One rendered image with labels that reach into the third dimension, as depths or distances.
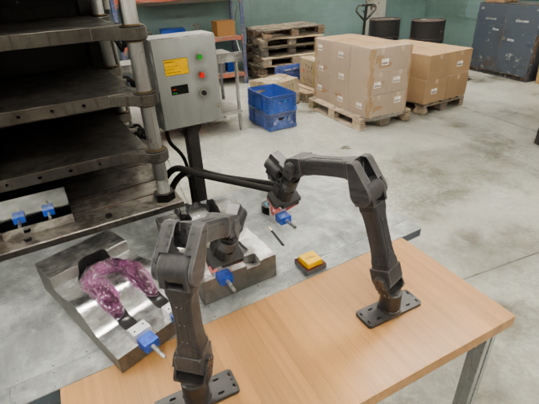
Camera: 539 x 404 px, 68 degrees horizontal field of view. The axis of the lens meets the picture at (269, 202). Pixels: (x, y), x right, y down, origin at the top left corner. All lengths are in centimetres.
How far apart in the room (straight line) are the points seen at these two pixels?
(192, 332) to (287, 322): 39
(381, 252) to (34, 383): 97
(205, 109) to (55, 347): 119
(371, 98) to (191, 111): 328
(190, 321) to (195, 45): 133
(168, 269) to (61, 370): 55
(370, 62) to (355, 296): 379
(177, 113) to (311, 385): 133
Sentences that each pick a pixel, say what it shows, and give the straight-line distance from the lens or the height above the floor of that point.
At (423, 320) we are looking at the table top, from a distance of 129.
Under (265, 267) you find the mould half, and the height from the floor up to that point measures 85.
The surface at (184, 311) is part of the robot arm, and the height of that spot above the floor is 109.
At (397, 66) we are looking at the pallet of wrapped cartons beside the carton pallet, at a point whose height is 69.
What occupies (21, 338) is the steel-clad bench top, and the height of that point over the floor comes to 80.
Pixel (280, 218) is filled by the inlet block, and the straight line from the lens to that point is 139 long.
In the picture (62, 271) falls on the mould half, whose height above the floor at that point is 91.
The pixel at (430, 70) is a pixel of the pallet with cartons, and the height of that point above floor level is 56.
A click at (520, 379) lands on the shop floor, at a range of 235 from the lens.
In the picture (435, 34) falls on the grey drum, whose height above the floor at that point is 67.
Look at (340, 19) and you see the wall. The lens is 896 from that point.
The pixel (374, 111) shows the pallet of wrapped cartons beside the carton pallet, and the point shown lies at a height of 22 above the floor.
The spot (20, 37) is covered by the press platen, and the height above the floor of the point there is 153.
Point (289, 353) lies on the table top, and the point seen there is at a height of 80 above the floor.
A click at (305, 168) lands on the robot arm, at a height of 118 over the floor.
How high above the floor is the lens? 169
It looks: 30 degrees down
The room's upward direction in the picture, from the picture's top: 3 degrees counter-clockwise
